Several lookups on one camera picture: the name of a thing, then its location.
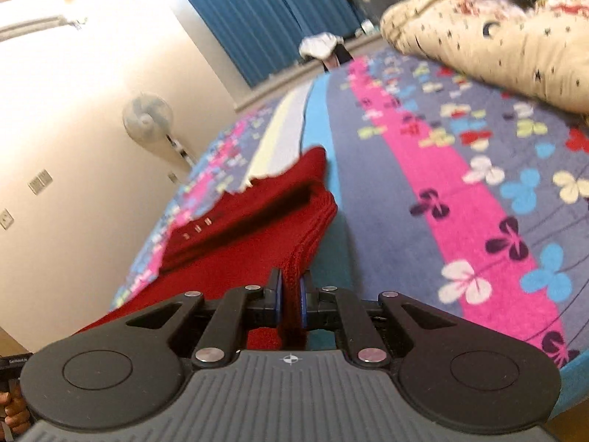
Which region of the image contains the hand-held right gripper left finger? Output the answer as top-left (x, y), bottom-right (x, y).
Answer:
top-left (124, 268), bottom-right (283, 370)

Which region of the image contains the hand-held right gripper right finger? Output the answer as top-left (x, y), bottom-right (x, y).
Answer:
top-left (298, 273), bottom-right (457, 370)

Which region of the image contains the red knitted sweater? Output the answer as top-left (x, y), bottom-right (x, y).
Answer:
top-left (76, 146), bottom-right (339, 351)

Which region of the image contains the person's left hand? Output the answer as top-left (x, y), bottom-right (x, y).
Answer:
top-left (0, 390), bottom-right (32, 430)

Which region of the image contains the floral striped bed blanket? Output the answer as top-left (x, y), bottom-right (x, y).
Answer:
top-left (110, 48), bottom-right (589, 420)

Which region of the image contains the white standing fan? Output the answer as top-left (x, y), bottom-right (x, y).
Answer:
top-left (122, 93), bottom-right (198, 166)

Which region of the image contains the white crumpled cloth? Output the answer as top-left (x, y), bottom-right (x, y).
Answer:
top-left (298, 32), bottom-right (343, 62)

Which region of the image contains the blue curtain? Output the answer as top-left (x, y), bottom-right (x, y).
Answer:
top-left (172, 0), bottom-right (364, 88)

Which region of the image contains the cream star print quilt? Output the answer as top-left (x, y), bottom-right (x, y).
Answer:
top-left (380, 0), bottom-right (589, 116)

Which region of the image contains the wall switch panel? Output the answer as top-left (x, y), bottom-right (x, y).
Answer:
top-left (28, 169), bottom-right (52, 195)

